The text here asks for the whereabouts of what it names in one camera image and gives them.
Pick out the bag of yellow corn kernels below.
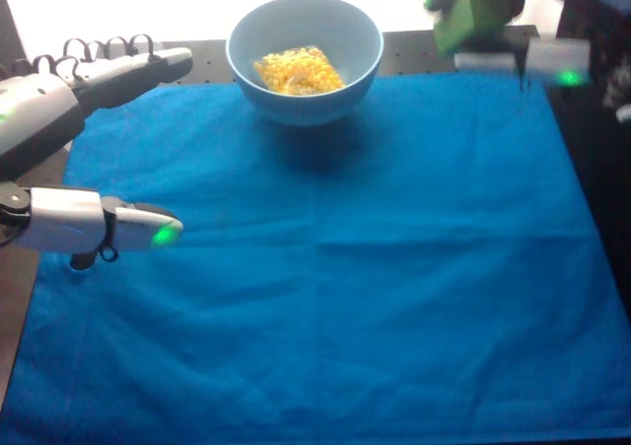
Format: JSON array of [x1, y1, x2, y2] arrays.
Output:
[[252, 44, 347, 98]]

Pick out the green block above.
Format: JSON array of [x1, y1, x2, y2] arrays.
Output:
[[433, 0, 510, 56]]

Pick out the light blue bowl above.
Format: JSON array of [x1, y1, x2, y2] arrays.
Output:
[[225, 0, 386, 127]]

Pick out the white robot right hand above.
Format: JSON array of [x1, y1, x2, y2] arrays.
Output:
[[423, 0, 593, 91]]

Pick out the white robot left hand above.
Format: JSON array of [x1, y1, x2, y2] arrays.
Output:
[[0, 34, 194, 272]]

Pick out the blue cloth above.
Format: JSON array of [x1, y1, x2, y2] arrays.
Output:
[[0, 73, 631, 445]]

